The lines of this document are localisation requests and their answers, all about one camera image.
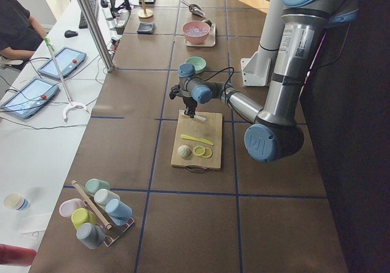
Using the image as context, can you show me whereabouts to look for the green lime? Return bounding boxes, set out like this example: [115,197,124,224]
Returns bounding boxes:
[203,19,212,27]

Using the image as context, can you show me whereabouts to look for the far teach pendant tablet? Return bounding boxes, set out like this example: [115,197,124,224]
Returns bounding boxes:
[38,47,87,80]

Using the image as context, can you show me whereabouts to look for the white plastic spoon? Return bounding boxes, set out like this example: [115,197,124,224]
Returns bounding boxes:
[179,110,207,122]

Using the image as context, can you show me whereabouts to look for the teach pendant tablet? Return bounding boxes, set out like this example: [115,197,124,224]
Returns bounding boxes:
[38,47,87,80]
[1,77,59,119]

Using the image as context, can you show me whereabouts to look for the lemon slice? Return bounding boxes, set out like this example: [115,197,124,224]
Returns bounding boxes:
[201,147,213,158]
[193,145,206,157]

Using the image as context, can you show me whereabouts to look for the black keyboard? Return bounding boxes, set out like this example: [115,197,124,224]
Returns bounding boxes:
[79,0,100,30]

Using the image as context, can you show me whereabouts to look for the mint green bowl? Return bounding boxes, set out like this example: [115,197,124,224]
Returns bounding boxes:
[185,56,207,74]

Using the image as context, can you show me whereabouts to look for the white reacher grabber tool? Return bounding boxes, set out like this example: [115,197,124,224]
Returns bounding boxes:
[43,37,89,122]

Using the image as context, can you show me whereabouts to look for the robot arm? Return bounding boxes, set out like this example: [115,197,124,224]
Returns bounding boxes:
[169,0,358,162]

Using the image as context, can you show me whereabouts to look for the steel ice scoop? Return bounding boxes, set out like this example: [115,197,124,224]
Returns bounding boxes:
[181,0,205,18]

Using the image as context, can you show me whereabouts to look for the seated person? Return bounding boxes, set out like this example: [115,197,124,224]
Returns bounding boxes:
[1,0,47,70]

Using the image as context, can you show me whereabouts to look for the upper lemon slice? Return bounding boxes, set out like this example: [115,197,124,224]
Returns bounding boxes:
[193,145,206,157]

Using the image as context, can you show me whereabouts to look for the paper cup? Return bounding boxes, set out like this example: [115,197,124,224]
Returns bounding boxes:
[3,193,30,211]

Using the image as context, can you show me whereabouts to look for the lower lemon slice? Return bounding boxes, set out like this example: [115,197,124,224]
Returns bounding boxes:
[201,147,213,158]

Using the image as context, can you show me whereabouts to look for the beige plastic tray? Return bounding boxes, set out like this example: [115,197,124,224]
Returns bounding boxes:
[185,22,216,48]

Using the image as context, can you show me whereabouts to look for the pink bowl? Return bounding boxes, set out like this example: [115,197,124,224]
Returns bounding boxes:
[182,21,211,44]

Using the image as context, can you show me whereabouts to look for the black computer mouse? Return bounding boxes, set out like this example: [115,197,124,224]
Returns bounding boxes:
[64,30,78,38]

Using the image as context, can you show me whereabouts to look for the red bottle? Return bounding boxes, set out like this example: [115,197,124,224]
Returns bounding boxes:
[1,244,37,267]

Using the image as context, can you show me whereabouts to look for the yellow plastic knife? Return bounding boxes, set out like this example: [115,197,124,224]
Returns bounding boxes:
[180,134,215,146]

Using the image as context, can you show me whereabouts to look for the aluminium frame post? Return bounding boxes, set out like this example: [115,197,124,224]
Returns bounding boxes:
[77,0,115,73]

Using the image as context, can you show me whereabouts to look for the wooden mug tree stand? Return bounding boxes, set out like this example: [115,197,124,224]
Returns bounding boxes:
[137,0,154,20]

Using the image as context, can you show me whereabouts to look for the near teach pendant tablet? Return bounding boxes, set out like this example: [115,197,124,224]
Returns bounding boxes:
[1,77,59,119]

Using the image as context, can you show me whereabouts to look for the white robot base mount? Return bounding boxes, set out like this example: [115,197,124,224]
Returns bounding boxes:
[241,0,285,87]

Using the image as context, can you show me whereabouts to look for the clear ice cubes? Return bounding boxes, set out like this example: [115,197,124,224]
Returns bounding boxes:
[184,26,210,37]

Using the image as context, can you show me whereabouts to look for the folded grey cloth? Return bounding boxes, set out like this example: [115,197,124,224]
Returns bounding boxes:
[136,22,155,35]

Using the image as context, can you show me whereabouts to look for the cup rack with cups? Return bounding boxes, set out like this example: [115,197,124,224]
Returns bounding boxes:
[58,179,135,250]

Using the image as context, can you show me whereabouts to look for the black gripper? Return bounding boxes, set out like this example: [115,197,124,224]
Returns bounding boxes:
[169,84,197,118]

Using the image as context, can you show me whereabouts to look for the bamboo cutting board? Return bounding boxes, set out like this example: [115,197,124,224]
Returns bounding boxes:
[171,112,223,169]

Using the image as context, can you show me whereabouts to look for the white steamed bun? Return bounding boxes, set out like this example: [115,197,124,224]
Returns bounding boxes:
[177,144,191,158]

